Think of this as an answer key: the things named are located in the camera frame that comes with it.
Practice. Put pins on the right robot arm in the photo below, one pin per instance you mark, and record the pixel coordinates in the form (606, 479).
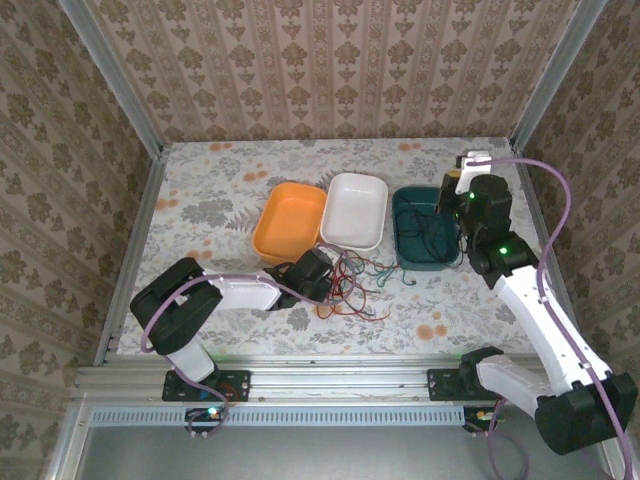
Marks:
(530, 310)

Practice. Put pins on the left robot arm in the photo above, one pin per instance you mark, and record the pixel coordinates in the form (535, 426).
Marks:
(240, 292)

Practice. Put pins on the orange plastic bin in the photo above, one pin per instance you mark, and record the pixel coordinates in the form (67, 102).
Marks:
(290, 220)

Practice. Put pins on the teal plastic bin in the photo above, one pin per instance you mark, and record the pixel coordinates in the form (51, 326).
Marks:
(407, 250)

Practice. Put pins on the white plastic bin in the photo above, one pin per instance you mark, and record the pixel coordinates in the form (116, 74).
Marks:
(352, 210)

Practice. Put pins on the floral tablecloth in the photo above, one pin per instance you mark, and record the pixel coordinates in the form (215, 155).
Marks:
(225, 165)

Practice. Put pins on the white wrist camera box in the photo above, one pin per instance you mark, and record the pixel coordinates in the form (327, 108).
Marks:
(472, 167)

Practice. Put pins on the aluminium side rail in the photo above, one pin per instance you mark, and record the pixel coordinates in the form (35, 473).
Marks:
(131, 255)
(535, 205)

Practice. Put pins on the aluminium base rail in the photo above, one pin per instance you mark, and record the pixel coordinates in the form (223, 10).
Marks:
(340, 380)

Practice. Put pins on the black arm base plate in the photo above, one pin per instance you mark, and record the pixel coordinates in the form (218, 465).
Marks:
(440, 385)
(240, 385)

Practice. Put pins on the aluminium frame post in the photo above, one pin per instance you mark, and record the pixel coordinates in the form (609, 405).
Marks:
(111, 75)
(556, 75)
(67, 445)

